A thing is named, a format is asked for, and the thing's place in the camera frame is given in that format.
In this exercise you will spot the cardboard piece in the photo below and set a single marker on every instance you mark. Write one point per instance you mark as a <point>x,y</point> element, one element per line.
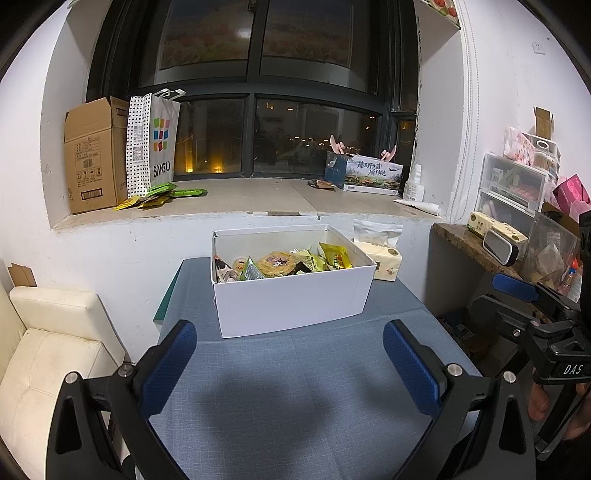
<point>23,274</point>

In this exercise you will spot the yellow white tissue packs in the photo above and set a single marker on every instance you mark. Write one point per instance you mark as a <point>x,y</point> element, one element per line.
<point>485,221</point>

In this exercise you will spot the white plastic bag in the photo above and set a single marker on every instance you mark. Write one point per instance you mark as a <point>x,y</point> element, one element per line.
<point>376,229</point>

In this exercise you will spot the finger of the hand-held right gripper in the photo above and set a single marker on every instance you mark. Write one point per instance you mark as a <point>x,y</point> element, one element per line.
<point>512,286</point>
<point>501,316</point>

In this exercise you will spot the round brown cracker packet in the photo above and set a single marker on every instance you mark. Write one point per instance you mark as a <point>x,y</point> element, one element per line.
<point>277,265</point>

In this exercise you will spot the white cardboard box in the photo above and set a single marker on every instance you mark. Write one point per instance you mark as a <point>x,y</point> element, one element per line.
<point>286,300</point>

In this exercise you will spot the white cotton swab box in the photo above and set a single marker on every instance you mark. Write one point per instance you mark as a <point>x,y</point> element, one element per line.
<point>547,157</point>

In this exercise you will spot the pink floral packet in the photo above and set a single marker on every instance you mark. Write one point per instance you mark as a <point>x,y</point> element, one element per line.
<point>519,145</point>

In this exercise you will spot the dark blue box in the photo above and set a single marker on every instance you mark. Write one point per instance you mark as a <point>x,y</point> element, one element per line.
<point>336,170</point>

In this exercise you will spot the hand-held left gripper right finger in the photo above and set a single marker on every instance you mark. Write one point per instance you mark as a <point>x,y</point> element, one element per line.
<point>411,364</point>

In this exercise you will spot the red printed board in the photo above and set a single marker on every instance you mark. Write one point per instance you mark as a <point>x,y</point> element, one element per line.
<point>443,8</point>

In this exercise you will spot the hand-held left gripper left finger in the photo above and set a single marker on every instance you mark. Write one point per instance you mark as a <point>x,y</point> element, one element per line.
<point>168,369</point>

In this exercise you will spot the white shopping bag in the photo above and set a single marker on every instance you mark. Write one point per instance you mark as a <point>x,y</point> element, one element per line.
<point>159,138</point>

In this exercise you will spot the teal board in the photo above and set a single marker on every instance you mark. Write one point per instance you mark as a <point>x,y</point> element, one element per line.
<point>166,297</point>

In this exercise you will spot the white tube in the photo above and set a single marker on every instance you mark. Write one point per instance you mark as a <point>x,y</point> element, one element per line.
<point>415,206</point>

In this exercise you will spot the long printed box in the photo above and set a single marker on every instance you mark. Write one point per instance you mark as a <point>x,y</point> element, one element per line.
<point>374,175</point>

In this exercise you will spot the dark snack packets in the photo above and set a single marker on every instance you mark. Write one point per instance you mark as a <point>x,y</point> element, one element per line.
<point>322,184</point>

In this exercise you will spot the beige tissue pack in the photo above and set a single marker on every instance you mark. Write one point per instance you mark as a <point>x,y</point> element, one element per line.
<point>381,261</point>

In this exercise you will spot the person's right hand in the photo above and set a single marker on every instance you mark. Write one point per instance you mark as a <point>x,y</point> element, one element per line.
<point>538,401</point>

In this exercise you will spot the blue tablecloth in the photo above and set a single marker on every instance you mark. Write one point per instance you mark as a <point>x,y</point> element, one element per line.
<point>300,369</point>

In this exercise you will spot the brown cardboard box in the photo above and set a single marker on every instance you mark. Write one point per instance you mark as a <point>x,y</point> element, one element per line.
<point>92,157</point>

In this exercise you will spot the pink box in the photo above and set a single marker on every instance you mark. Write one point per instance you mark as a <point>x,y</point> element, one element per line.
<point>572,191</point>

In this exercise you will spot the white bottle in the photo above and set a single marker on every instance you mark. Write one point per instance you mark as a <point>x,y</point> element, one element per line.
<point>414,184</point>

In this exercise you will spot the wall socket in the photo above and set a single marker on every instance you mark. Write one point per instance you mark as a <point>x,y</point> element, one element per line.
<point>539,47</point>

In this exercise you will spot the clear plastic container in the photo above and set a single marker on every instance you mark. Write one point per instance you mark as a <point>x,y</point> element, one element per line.
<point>551,258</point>

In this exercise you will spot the white grey device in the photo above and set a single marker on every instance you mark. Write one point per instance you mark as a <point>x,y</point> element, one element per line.
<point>501,247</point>

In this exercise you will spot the white leather sofa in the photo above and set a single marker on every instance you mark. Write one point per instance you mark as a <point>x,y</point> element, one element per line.
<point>46,360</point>

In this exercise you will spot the pink ear-shaped ornament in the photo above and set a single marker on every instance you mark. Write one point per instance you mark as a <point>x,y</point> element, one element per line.
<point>388,154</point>
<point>338,144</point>

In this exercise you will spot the small cardboard box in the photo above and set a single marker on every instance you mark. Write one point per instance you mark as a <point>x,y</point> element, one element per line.
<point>544,122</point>

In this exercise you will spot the pile of green yellow sachets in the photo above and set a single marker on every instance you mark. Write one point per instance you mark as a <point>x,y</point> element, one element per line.
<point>157,196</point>

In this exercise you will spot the dark framed window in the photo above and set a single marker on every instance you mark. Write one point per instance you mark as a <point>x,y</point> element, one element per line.
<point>258,83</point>

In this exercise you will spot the clear plastic drawer organiser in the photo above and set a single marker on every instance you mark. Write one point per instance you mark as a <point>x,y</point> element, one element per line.
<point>508,189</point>

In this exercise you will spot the yellow snack packet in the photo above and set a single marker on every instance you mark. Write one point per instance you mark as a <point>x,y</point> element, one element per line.
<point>337,256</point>

